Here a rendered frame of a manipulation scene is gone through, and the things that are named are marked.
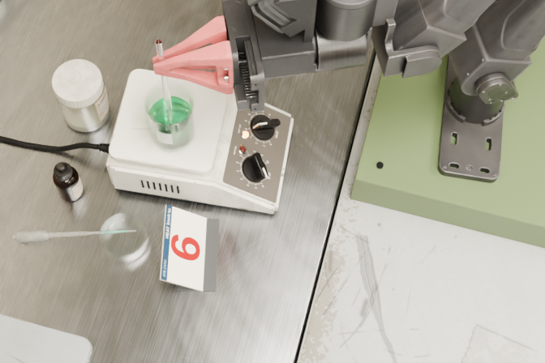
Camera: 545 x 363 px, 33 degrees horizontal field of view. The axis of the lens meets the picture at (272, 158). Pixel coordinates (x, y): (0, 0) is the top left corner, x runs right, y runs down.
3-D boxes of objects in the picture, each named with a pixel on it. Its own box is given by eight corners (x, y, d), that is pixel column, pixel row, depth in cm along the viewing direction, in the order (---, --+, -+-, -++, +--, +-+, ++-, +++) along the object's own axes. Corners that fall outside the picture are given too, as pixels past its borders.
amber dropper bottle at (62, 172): (59, 204, 108) (48, 179, 102) (57, 181, 109) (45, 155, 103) (84, 199, 108) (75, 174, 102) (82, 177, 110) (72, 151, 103)
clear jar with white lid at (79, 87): (62, 134, 112) (49, 102, 105) (64, 92, 115) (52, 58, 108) (110, 133, 113) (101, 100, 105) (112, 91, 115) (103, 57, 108)
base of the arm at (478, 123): (451, 143, 98) (516, 154, 97) (464, -7, 106) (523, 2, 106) (436, 174, 105) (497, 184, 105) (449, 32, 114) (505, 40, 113)
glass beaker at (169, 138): (202, 151, 102) (199, 116, 95) (154, 160, 102) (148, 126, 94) (191, 106, 105) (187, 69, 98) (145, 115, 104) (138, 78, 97)
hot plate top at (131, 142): (231, 86, 107) (231, 82, 106) (212, 177, 102) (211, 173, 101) (131, 70, 107) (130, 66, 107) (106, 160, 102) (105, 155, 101)
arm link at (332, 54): (309, 46, 84) (382, 36, 84) (297, -4, 86) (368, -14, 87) (305, 84, 90) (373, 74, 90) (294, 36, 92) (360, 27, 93)
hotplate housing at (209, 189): (293, 124, 114) (297, 91, 107) (276, 219, 108) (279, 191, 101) (120, 96, 115) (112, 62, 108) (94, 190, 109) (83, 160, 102)
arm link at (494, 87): (482, 86, 94) (533, 76, 95) (457, 17, 98) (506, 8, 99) (469, 114, 100) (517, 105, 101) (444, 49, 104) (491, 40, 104)
